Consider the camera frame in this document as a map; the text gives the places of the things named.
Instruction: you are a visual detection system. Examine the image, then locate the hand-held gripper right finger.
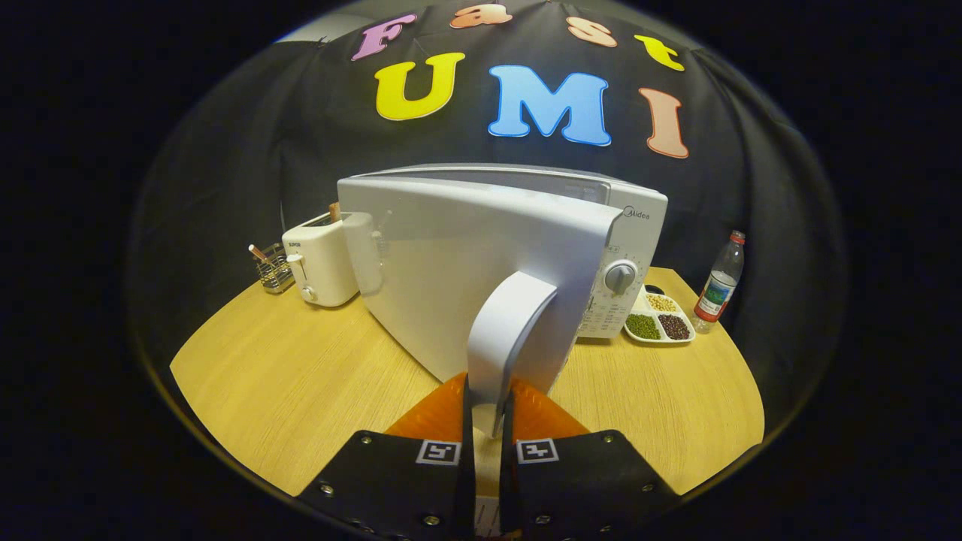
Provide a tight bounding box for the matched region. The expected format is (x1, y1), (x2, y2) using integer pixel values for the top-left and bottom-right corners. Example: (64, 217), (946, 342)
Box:
(500, 379), (681, 541)

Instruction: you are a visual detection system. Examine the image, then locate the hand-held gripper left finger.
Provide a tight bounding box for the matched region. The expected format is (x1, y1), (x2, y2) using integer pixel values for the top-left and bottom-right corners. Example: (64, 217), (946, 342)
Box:
(297, 372), (478, 541)

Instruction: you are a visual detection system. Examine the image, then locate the white toaster oven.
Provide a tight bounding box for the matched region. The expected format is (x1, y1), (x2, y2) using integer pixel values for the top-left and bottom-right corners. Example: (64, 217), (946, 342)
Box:
(337, 163), (669, 438)

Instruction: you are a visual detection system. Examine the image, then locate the cream bread toaster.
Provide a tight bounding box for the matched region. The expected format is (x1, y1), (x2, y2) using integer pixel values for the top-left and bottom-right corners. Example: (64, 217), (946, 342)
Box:
(282, 211), (360, 308)

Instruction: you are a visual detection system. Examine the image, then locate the white divided bean dish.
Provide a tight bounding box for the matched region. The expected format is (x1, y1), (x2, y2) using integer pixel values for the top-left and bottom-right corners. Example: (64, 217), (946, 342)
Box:
(624, 284), (696, 345)

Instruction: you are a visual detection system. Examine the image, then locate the clear plastic water bottle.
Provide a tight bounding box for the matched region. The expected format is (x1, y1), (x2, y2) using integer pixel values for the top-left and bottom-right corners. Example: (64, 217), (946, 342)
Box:
(692, 230), (746, 334)

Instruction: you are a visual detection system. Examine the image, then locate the wire mesh holder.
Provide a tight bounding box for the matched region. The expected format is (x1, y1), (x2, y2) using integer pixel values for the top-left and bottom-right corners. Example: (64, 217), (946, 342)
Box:
(254, 244), (295, 294)

